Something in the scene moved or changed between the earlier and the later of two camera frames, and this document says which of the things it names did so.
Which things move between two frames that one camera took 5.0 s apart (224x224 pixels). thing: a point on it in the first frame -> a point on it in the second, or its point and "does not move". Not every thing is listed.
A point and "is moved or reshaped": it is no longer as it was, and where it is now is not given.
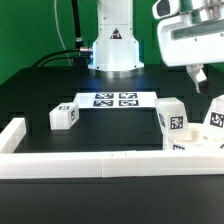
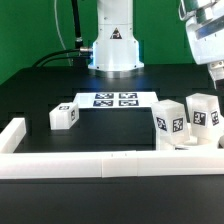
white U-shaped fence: (98, 164) does not move
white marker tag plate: (95, 100) does not move
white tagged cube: (174, 122) is moved or reshaped
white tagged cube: (64, 116) does not move
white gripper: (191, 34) -> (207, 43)
